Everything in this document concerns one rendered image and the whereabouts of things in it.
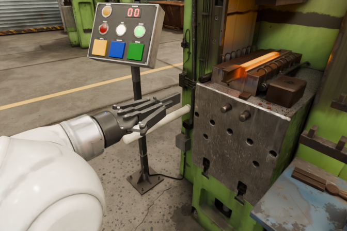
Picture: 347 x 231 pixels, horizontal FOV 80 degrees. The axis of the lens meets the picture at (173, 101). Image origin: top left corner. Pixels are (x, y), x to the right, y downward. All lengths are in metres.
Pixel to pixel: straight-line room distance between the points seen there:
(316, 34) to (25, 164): 1.16
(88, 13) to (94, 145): 5.15
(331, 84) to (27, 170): 0.83
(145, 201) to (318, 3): 1.46
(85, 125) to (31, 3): 8.06
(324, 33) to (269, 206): 0.82
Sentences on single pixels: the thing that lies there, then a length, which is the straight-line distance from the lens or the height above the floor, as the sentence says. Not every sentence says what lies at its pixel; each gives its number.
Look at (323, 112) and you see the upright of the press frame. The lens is 0.91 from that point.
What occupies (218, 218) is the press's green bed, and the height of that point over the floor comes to 0.15.
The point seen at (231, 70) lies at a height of 1.02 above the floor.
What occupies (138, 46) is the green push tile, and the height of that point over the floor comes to 1.03.
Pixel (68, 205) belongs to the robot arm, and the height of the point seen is 1.10.
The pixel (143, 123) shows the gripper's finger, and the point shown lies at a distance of 0.45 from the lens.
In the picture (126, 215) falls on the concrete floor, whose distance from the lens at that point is 1.53.
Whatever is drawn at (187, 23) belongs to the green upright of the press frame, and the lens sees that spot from 1.13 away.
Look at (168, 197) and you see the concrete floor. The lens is 1.57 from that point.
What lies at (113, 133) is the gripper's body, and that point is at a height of 1.01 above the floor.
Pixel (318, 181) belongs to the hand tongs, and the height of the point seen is 0.77.
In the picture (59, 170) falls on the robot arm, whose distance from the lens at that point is 0.24.
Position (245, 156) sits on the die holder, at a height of 0.69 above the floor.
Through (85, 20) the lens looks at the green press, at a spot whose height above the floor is 0.62.
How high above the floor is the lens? 1.26
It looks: 28 degrees down
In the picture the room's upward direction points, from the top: straight up
